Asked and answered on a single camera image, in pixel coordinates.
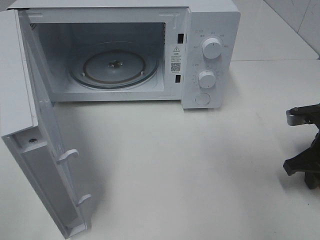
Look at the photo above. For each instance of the white microwave door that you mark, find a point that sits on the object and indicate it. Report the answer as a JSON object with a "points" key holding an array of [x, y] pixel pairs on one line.
{"points": [[28, 125]]}

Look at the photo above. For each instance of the round door release button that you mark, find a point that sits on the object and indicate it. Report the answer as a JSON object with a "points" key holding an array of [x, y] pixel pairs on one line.
{"points": [[202, 99]]}

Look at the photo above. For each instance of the white warning label sticker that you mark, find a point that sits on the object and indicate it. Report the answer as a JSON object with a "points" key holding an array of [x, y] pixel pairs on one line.
{"points": [[176, 58]]}

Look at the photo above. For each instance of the upper white power knob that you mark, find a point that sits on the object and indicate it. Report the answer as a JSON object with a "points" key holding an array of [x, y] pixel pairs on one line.
{"points": [[212, 47]]}

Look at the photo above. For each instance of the lower white timer knob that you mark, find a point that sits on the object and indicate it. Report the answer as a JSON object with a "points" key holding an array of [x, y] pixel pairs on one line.
{"points": [[206, 79]]}

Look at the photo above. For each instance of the white microwave oven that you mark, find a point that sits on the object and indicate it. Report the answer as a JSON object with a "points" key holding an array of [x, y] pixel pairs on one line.
{"points": [[65, 25]]}

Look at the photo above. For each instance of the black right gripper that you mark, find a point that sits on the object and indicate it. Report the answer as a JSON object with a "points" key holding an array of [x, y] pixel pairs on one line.
{"points": [[307, 162]]}

